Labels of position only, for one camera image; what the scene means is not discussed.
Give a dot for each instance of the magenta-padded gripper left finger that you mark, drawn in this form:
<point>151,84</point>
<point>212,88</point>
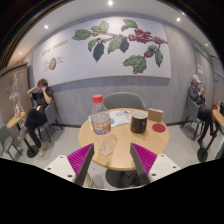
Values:
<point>60,166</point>

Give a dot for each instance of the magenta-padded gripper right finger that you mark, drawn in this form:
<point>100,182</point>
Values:
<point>163,165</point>

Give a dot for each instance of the clear red-capped water bottle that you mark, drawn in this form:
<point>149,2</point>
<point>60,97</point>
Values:
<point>101,123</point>

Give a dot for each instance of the dark brown mug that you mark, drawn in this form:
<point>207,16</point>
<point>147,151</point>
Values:
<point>138,122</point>

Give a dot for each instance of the small brown cardboard box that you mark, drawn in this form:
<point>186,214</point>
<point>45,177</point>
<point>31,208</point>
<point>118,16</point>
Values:
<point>155,115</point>

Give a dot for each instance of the grey chair with black legs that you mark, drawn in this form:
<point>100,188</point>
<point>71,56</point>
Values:
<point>5,136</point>
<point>50,115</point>
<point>191,110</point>

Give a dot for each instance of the person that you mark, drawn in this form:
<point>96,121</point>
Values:
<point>36,116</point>
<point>198,100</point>

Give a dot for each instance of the small round wooden side table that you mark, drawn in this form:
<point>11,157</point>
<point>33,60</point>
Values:
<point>218,117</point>
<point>15,120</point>

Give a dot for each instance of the white printed paper sheet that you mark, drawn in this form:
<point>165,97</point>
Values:
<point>119,118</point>

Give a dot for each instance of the red container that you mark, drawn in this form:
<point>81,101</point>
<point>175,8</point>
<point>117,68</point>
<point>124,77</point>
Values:
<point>214,111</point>

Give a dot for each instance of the grey upholstered armchair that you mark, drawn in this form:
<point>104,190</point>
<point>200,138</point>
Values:
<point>124,100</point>

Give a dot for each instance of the white paper notice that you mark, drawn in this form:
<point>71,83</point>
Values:
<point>200,68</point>

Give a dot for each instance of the blue-framed notice board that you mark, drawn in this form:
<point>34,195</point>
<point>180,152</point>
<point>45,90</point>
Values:
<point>218,66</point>

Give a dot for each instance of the green exit sign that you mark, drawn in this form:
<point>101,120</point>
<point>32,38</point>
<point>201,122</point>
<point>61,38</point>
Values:
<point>202,48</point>

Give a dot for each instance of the round ceiling spotlights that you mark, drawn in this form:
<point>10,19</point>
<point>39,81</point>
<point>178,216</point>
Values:
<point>110,2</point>

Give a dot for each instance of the dark round table pedestal base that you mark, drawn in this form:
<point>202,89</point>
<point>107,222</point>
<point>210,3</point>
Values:
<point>116,180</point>

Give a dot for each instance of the brown wooden wall shelf unit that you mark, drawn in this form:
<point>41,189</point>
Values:
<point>13,86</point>

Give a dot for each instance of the coffee plant wall mural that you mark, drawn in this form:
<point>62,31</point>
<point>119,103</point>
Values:
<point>83,60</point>

